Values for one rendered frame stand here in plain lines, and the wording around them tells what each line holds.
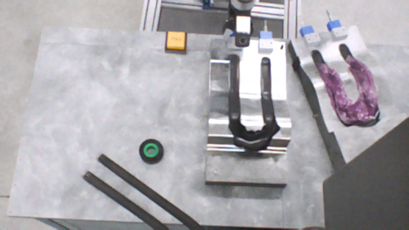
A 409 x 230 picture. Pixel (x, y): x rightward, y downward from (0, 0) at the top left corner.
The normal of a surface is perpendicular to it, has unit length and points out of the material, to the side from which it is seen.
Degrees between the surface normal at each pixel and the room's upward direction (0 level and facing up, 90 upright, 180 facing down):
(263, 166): 0
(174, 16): 0
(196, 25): 0
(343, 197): 90
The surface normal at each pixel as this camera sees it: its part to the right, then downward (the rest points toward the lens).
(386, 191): -1.00, -0.05
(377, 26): 0.04, -0.36
